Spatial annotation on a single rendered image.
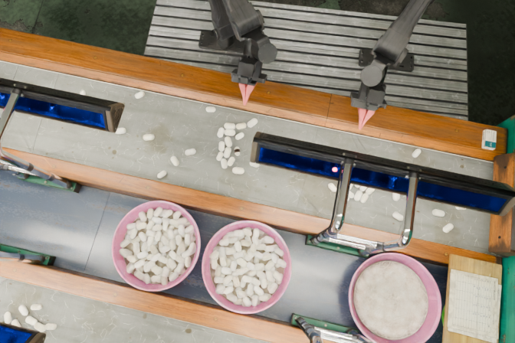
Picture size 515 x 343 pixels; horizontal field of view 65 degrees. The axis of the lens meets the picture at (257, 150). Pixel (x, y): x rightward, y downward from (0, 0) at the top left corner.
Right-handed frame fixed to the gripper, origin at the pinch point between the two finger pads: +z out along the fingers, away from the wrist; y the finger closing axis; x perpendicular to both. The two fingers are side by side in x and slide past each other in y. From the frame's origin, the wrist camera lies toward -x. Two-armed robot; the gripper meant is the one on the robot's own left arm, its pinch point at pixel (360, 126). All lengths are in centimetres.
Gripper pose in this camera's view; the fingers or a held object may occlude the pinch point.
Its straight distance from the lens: 127.9
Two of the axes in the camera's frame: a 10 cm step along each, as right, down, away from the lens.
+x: 1.5, -3.9, 9.1
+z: -1.6, 9.0, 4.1
